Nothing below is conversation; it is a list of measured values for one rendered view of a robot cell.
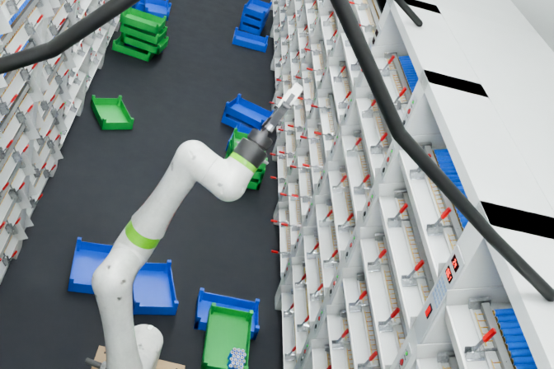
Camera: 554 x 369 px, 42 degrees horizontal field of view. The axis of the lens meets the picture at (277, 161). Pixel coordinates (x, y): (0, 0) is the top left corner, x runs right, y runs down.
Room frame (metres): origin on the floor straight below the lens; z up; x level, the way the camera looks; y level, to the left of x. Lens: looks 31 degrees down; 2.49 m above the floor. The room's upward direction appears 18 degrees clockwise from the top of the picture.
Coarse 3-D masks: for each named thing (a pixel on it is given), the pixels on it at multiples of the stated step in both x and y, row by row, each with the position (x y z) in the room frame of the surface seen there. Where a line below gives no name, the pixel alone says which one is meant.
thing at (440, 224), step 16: (432, 144) 2.05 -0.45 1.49; (400, 160) 2.01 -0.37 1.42; (448, 160) 1.95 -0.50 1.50; (416, 176) 1.87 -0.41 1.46; (448, 176) 1.86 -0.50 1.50; (416, 192) 1.81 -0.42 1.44; (432, 192) 1.81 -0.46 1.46; (464, 192) 1.79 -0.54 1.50; (416, 208) 1.73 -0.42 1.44; (432, 208) 1.73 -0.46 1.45; (448, 208) 1.62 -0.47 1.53; (432, 224) 1.63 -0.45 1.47; (448, 224) 1.66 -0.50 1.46; (464, 224) 1.64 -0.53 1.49; (432, 240) 1.59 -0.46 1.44; (448, 240) 1.59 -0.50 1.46; (432, 256) 1.52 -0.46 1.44; (448, 256) 1.53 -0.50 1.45; (432, 272) 1.50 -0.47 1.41
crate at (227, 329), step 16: (208, 320) 2.41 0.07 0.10; (224, 320) 2.46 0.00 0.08; (240, 320) 2.49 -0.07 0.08; (208, 336) 2.36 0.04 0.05; (224, 336) 2.39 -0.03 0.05; (240, 336) 2.41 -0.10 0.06; (208, 352) 2.29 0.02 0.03; (224, 352) 2.31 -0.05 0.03; (208, 368) 2.20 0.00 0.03; (224, 368) 2.20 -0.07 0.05
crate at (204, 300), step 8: (200, 288) 2.61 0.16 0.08; (200, 296) 2.60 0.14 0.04; (208, 296) 2.62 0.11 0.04; (216, 296) 2.63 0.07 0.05; (224, 296) 2.64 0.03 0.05; (200, 304) 2.59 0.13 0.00; (208, 304) 2.60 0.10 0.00; (216, 304) 2.62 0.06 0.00; (224, 304) 2.64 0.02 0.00; (232, 304) 2.65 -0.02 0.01; (240, 304) 2.65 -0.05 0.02; (248, 304) 2.66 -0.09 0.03; (256, 304) 2.65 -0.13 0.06; (200, 312) 2.53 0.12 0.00; (208, 312) 2.55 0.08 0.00; (256, 312) 2.62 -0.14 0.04; (200, 320) 2.48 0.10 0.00; (256, 320) 2.56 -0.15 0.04; (200, 328) 2.43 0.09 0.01; (256, 328) 2.48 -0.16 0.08
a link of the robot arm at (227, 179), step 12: (228, 156) 1.82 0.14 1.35; (240, 156) 1.80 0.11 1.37; (216, 168) 1.75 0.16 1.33; (228, 168) 1.77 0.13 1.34; (240, 168) 1.77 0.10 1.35; (252, 168) 1.79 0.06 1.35; (204, 180) 1.74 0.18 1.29; (216, 180) 1.73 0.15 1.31; (228, 180) 1.74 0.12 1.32; (240, 180) 1.76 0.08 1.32; (216, 192) 1.73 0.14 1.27; (228, 192) 1.73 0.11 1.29; (240, 192) 1.75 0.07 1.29
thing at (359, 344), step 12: (348, 276) 2.04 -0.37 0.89; (360, 276) 2.03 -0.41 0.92; (348, 288) 1.98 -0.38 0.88; (360, 288) 1.99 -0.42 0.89; (348, 300) 1.93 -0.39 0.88; (348, 312) 1.87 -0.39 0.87; (360, 312) 1.87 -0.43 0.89; (348, 324) 1.84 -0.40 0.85; (360, 324) 1.82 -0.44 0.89; (360, 336) 1.76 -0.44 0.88; (372, 336) 1.77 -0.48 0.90; (360, 348) 1.71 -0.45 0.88; (372, 348) 1.71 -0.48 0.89; (360, 360) 1.66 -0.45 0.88; (372, 360) 1.67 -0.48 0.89
